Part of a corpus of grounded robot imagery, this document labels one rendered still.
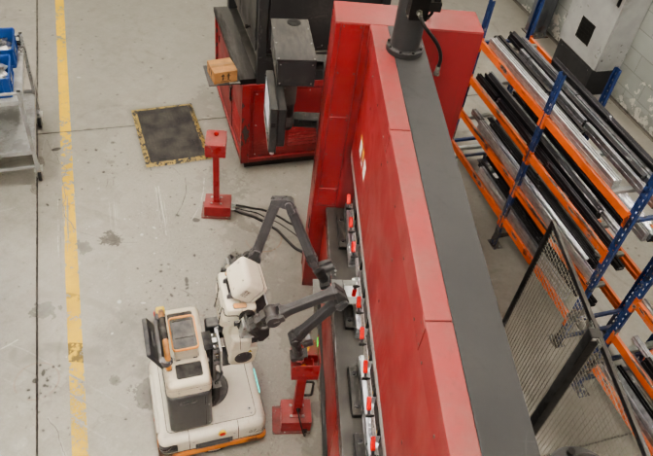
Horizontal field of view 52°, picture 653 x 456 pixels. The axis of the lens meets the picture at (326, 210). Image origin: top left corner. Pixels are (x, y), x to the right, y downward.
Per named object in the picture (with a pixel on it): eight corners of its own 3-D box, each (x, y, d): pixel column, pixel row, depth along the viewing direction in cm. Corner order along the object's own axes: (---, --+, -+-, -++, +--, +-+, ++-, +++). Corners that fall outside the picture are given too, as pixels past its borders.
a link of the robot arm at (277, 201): (272, 189, 370) (271, 194, 360) (295, 196, 372) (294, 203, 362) (246, 256, 385) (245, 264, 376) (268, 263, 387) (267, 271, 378)
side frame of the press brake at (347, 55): (300, 262, 545) (333, 0, 385) (402, 265, 554) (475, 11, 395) (301, 285, 527) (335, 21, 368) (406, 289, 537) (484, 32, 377)
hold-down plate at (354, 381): (348, 368, 376) (348, 366, 373) (357, 368, 376) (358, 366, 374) (351, 417, 354) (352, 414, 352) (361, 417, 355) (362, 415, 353)
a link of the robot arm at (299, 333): (338, 286, 358) (343, 300, 350) (345, 289, 361) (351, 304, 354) (284, 332, 372) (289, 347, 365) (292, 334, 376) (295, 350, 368)
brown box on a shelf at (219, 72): (202, 66, 557) (202, 53, 549) (233, 64, 565) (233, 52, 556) (209, 87, 538) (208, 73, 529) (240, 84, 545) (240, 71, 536)
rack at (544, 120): (439, 163, 656) (489, -3, 535) (485, 157, 670) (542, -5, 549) (555, 348, 510) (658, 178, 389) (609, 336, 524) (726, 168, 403)
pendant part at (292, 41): (264, 122, 493) (270, 17, 434) (297, 122, 497) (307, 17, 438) (269, 166, 458) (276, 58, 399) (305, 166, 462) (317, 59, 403)
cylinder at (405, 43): (383, 39, 360) (399, -47, 327) (429, 42, 362) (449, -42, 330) (391, 73, 336) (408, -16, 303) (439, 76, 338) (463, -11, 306)
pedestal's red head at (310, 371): (290, 351, 405) (292, 333, 392) (316, 351, 407) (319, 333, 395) (291, 380, 391) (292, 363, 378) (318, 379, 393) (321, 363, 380)
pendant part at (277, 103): (262, 112, 477) (265, 69, 453) (280, 113, 479) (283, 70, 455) (267, 153, 446) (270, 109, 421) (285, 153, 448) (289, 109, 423)
